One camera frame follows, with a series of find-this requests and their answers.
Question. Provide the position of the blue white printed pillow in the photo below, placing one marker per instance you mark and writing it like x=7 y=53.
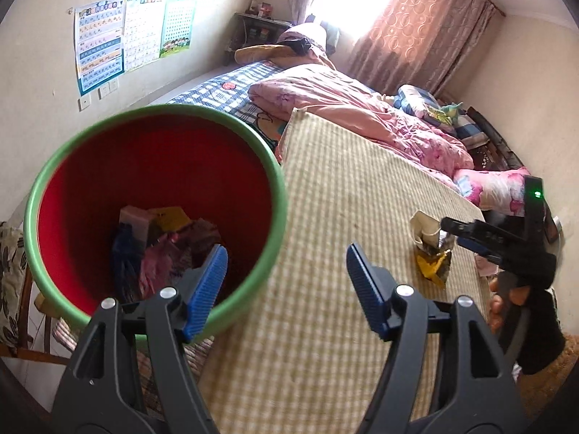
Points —
x=418 y=99

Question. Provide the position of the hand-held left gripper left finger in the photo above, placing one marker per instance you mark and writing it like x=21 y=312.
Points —
x=208 y=289

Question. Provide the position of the small decorative boxes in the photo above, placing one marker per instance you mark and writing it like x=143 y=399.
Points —
x=264 y=9

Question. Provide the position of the beige paper cup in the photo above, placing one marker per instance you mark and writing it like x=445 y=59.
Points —
x=425 y=228

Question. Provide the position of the green stuffed toy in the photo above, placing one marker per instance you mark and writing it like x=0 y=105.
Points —
x=445 y=112

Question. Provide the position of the blue wrapper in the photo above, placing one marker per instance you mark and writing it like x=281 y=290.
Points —
x=124 y=257

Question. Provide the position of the pink floral quilt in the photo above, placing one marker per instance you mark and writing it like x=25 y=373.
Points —
x=339 y=99

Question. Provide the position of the beige striped woven mat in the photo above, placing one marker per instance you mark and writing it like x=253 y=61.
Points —
x=339 y=190

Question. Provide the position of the floral cushion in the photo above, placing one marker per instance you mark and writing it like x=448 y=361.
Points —
x=11 y=280

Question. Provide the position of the pink white wrapper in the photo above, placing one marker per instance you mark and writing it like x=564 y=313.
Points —
x=486 y=266

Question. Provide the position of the dark wooden bedside shelf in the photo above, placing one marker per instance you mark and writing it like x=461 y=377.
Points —
x=262 y=31

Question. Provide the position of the yellow brown pillow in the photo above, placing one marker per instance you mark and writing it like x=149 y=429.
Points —
x=258 y=52

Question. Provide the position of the red bin with green rim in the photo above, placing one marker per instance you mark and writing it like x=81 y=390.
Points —
x=149 y=167

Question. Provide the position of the white chart wall poster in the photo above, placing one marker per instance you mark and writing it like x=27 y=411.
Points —
x=144 y=31

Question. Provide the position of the pale pink box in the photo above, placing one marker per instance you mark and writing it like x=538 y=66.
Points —
x=135 y=221

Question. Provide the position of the person's right forearm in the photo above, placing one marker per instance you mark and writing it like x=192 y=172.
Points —
x=543 y=334

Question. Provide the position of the tan fluffy rug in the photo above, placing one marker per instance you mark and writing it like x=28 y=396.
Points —
x=552 y=393

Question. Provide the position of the person's right hand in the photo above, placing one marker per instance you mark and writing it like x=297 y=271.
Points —
x=497 y=312

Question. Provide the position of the green bordered wall poster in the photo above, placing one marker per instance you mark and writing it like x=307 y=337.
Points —
x=178 y=22

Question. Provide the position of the black cloth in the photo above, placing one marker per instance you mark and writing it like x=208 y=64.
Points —
x=296 y=45

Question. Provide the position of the yellow wrapper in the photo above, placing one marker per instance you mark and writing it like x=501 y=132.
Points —
x=432 y=266

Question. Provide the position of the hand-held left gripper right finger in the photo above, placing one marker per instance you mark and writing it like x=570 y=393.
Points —
x=366 y=289

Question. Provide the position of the blue checked bed sheet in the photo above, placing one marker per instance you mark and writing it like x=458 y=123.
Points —
x=212 y=90

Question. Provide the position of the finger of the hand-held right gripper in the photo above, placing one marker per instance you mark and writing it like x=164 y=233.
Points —
x=461 y=226
x=475 y=245

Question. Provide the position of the blue bordered wall poster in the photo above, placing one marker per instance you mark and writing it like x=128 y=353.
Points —
x=99 y=40

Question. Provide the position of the yellow packet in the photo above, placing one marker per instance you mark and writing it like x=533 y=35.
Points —
x=172 y=219

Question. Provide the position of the brown wooden chair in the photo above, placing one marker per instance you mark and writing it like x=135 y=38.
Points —
x=27 y=352

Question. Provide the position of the maroon wrapper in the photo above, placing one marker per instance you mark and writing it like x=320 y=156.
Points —
x=199 y=235

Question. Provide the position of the pink floral pillow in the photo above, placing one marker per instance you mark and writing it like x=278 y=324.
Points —
x=488 y=190

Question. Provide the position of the dark wooden bed frame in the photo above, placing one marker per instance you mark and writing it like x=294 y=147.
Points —
x=493 y=144

